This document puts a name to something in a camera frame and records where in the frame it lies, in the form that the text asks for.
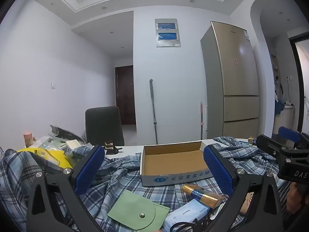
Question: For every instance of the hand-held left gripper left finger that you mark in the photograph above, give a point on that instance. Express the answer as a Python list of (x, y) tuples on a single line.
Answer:
[(89, 169)]

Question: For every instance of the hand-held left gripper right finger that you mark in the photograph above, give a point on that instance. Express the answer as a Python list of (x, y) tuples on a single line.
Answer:
[(217, 171)]

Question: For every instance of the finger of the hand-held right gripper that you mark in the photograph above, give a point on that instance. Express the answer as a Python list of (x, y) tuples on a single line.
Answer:
[(270, 146), (287, 133)]

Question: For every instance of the round beige disc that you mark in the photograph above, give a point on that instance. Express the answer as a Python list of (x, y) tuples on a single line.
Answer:
[(247, 203)]

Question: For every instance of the cardboard box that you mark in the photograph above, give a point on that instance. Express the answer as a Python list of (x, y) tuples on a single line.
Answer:
[(169, 159)]

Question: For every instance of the blue tissue pack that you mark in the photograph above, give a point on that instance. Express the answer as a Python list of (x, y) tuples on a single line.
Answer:
[(185, 214)]

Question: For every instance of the green felt pouch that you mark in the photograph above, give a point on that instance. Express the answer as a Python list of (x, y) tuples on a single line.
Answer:
[(130, 207)]

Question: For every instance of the person's right hand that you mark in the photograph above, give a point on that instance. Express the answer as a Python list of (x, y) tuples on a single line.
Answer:
[(293, 198)]

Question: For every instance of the gold foil packet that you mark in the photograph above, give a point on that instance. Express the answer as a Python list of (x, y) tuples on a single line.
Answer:
[(251, 141)]

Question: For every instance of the blue hanging cloth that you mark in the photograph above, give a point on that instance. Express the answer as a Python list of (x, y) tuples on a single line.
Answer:
[(279, 105)]

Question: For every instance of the cream small box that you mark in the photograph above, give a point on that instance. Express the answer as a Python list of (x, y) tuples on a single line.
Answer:
[(72, 143)]

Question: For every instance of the yellow plastic bag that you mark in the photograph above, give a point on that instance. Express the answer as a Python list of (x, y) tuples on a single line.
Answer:
[(58, 157)]

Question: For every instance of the blue plaid cloth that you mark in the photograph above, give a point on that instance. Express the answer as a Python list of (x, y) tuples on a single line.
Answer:
[(125, 169)]

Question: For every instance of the dark grey bag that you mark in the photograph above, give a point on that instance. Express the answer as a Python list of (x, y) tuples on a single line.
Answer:
[(65, 133)]

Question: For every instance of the dark grey chair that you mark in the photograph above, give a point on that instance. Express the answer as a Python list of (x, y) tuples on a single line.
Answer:
[(103, 125)]

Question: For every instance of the clear plastic bag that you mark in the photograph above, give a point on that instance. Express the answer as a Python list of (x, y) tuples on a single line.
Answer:
[(48, 142)]

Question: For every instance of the pink cup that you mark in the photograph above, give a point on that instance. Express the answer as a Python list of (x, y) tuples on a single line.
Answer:
[(27, 139)]

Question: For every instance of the gold refrigerator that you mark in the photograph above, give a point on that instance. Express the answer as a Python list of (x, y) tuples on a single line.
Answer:
[(236, 77)]

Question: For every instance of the dark brown door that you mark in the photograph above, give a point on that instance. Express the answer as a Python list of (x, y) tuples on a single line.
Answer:
[(125, 94)]

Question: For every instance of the grey electrical panel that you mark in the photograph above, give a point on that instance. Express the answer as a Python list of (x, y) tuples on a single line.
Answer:
[(167, 32)]

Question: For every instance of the white wall shelf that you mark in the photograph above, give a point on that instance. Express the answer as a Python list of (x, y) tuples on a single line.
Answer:
[(275, 67)]

